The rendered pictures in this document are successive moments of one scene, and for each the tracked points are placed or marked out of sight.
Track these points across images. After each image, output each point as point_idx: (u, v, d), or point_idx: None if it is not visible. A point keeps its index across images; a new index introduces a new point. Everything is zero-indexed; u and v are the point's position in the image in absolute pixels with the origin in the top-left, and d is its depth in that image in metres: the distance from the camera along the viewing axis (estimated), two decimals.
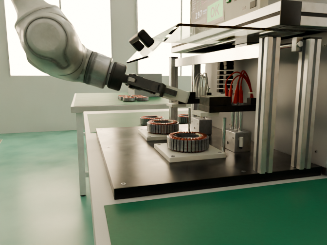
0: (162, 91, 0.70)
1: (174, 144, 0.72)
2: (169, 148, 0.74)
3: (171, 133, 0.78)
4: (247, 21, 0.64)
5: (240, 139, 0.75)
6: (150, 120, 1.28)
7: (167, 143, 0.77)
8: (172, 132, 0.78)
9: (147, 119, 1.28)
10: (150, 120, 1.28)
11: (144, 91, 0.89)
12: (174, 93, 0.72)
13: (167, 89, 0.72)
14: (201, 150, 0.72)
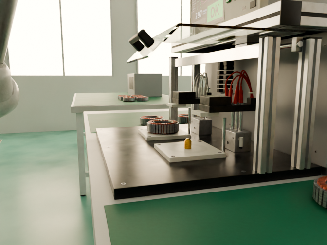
0: None
1: None
2: (326, 207, 0.47)
3: (319, 181, 0.51)
4: (247, 21, 0.64)
5: (240, 139, 0.75)
6: (150, 120, 1.28)
7: (315, 196, 0.50)
8: (320, 180, 0.51)
9: (147, 119, 1.28)
10: (150, 120, 1.28)
11: None
12: None
13: None
14: None
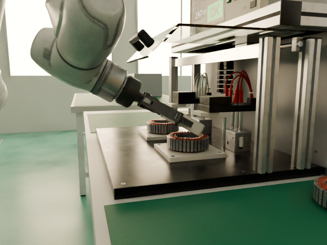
0: (180, 120, 0.64)
1: None
2: (326, 207, 0.47)
3: (319, 181, 0.51)
4: (247, 21, 0.64)
5: (240, 139, 0.75)
6: (189, 142, 0.70)
7: (315, 196, 0.50)
8: (320, 180, 0.51)
9: (185, 141, 0.70)
10: (189, 142, 0.70)
11: None
12: (190, 124, 0.66)
13: (184, 119, 0.66)
14: None
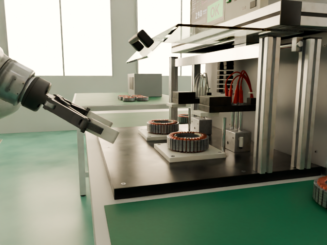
0: None
1: None
2: (326, 207, 0.47)
3: (319, 181, 0.51)
4: (247, 21, 0.64)
5: (240, 139, 0.75)
6: (189, 142, 0.70)
7: (315, 196, 0.50)
8: (320, 180, 0.51)
9: (185, 141, 0.70)
10: (189, 142, 0.70)
11: (76, 113, 0.58)
12: (96, 119, 0.77)
13: (88, 117, 0.76)
14: None
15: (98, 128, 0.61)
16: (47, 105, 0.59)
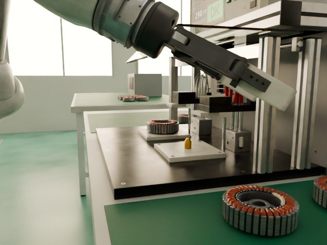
0: None
1: None
2: (326, 207, 0.47)
3: (319, 181, 0.51)
4: (247, 21, 0.64)
5: (240, 139, 0.75)
6: (257, 218, 0.39)
7: (315, 196, 0.50)
8: (320, 180, 0.51)
9: (250, 216, 0.39)
10: (258, 219, 0.39)
11: (227, 50, 0.32)
12: None
13: (225, 78, 0.50)
14: None
15: (261, 79, 0.33)
16: (176, 39, 0.34)
